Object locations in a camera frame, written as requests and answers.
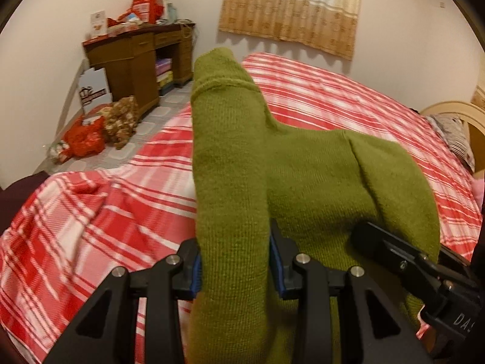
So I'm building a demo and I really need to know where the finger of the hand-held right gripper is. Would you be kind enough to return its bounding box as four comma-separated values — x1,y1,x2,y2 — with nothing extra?
350,221,446,287

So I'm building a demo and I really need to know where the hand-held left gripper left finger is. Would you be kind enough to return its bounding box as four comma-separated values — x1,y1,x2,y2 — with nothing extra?
43,238,202,364

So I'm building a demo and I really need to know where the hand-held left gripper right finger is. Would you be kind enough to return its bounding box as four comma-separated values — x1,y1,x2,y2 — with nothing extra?
268,221,436,364

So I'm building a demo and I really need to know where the green knitted sweater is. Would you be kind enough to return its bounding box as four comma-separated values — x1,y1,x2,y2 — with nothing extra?
187,47,442,364

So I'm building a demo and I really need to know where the red plaid bed sheet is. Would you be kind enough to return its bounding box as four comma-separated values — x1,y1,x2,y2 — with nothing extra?
0,52,483,364

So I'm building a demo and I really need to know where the striped pillow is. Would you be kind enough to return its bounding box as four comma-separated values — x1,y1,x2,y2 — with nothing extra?
428,114,477,172

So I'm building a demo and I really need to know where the beige wooden headboard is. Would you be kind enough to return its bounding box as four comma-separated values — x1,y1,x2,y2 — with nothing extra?
420,100,485,173

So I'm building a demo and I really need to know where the brown patterned bag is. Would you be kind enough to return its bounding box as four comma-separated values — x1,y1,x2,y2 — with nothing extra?
102,96,139,150

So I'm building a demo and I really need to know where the red plastic bag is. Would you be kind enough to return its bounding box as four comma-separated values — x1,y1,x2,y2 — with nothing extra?
60,116,107,158

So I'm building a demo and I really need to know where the dark maroon cloth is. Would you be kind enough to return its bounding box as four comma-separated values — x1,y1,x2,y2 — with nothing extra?
0,174,51,236

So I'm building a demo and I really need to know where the white printed cardboard box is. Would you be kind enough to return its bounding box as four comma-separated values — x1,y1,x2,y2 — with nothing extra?
78,67,113,115

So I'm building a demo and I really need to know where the grey leaning metal bar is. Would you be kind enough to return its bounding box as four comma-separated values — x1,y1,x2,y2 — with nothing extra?
61,60,86,124

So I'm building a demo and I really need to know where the brown wooden desk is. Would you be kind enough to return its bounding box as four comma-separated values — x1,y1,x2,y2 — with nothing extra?
83,23,196,117

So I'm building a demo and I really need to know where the beige patterned curtain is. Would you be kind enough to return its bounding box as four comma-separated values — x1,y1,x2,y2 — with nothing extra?
218,0,366,62

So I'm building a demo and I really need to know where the pile of red gift boxes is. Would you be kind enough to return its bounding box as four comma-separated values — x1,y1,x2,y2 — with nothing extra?
83,0,190,43

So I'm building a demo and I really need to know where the white carton with orange print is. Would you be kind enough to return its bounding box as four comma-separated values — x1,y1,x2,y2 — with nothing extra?
90,11,107,33

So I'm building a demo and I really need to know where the white cable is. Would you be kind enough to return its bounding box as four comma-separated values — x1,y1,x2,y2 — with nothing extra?
178,19,198,46

